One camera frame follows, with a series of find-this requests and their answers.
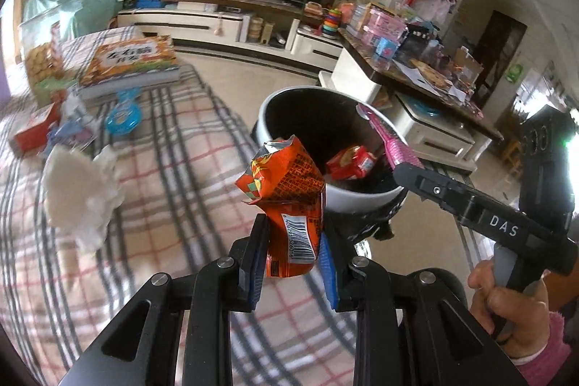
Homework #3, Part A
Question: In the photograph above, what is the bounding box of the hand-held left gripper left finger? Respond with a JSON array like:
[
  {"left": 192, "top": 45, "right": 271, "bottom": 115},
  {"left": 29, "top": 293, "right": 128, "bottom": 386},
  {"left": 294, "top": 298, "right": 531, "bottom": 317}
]
[{"left": 56, "top": 213, "right": 271, "bottom": 386}]

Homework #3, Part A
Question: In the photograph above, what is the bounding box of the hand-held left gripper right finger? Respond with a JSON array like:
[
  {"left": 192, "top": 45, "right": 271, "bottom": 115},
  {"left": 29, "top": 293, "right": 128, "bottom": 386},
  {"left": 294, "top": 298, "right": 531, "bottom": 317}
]
[{"left": 320, "top": 228, "right": 528, "bottom": 386}]

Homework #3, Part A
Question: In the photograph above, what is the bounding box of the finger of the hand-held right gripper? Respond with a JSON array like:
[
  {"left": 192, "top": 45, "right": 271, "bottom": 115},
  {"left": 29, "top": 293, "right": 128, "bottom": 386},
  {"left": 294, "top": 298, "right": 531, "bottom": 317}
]
[{"left": 356, "top": 102, "right": 478, "bottom": 228}]

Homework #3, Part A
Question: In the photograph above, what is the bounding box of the red snack packet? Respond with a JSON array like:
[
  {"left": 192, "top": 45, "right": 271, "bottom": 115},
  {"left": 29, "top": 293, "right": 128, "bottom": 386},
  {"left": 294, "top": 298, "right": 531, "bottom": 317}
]
[{"left": 325, "top": 145, "right": 378, "bottom": 181}]

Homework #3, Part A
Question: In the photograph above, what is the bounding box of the white trash bin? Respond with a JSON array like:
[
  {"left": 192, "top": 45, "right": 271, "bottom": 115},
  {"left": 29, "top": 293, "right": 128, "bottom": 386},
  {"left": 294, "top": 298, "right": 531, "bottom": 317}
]
[{"left": 252, "top": 85, "right": 410, "bottom": 243}]

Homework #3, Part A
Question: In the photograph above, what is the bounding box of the orange snack packet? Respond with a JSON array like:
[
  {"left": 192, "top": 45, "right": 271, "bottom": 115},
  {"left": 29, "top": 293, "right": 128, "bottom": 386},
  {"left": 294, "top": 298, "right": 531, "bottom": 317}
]
[{"left": 235, "top": 135, "right": 327, "bottom": 279}]

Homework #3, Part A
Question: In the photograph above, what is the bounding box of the person's right forearm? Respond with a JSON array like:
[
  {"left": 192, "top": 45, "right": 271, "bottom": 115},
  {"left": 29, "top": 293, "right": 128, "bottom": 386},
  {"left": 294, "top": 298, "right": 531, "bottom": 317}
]
[{"left": 511, "top": 300, "right": 573, "bottom": 386}]

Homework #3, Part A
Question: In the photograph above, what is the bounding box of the person's right hand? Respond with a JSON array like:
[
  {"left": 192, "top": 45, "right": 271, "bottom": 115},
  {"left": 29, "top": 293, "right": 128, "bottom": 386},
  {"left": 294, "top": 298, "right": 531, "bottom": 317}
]
[{"left": 467, "top": 260, "right": 550, "bottom": 360}]

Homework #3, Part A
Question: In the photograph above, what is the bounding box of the brown top side table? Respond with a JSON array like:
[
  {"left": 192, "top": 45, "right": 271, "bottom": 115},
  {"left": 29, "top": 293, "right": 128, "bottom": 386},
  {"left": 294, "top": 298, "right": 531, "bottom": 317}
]
[{"left": 317, "top": 1, "right": 505, "bottom": 174}]

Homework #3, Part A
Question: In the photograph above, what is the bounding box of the pink toy box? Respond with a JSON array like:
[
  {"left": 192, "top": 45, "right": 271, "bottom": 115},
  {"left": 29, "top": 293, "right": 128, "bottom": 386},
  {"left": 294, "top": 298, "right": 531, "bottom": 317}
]
[{"left": 359, "top": 13, "right": 408, "bottom": 47}]

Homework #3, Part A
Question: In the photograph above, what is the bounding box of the dark wooden door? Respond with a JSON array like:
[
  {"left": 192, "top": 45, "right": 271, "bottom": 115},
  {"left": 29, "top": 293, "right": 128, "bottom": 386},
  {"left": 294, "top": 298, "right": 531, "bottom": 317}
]
[{"left": 470, "top": 10, "right": 528, "bottom": 97}]

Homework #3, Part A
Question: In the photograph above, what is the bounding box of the white crumpled tissue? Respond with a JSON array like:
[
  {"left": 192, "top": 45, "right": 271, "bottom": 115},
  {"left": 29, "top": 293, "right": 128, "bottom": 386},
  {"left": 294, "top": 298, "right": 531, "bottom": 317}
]
[{"left": 77, "top": 144, "right": 127, "bottom": 253}]

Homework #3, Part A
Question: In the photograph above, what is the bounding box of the white paper piece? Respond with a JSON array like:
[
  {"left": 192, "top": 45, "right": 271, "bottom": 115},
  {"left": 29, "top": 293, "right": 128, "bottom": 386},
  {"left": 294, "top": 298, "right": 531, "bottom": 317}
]
[{"left": 43, "top": 146, "right": 98, "bottom": 228}]

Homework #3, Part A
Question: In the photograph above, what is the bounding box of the white television stand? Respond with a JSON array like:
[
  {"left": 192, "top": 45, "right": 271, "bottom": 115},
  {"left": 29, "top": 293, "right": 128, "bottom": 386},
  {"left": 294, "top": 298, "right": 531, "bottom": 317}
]
[{"left": 117, "top": 0, "right": 345, "bottom": 72}]

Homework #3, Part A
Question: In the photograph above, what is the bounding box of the small crumpled blue paper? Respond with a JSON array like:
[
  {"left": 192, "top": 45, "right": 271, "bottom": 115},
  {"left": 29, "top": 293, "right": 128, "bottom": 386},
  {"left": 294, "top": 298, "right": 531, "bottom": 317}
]
[{"left": 45, "top": 115, "right": 96, "bottom": 152}]

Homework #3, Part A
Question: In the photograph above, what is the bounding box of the orange picture book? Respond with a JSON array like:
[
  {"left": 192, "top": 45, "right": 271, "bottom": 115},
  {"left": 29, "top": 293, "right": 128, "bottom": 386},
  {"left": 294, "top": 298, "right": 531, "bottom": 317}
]
[{"left": 77, "top": 35, "right": 182, "bottom": 102}]

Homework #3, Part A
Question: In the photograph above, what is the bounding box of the clear cookie jar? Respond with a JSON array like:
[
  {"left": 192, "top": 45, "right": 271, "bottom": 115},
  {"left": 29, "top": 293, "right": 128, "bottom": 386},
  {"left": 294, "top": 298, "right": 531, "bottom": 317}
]
[{"left": 22, "top": 22, "right": 64, "bottom": 106}]

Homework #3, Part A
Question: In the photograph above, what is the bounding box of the teal furniture cover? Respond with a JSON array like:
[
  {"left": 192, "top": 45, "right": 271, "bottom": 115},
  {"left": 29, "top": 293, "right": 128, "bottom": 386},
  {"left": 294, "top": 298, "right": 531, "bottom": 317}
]
[{"left": 20, "top": 0, "right": 130, "bottom": 47}]

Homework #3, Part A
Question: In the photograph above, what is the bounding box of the stacking ring toy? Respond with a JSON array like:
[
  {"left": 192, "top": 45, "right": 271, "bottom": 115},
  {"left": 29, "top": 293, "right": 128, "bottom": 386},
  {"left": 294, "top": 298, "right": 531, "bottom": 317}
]
[{"left": 322, "top": 8, "right": 345, "bottom": 38}]

